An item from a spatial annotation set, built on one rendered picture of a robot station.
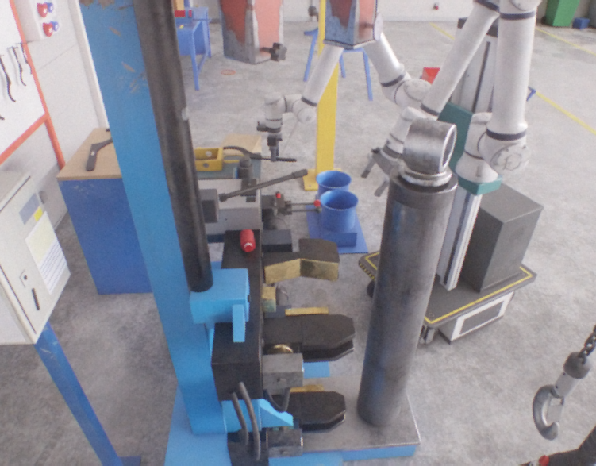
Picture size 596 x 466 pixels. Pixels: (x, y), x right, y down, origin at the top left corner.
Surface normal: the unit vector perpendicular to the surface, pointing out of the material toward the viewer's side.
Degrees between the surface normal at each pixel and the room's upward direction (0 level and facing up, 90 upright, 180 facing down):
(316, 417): 0
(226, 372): 90
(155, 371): 0
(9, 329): 90
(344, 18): 90
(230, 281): 0
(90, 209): 90
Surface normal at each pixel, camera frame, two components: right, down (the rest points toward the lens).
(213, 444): 0.00, -0.81
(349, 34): -0.66, 0.44
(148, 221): 0.07, 0.59
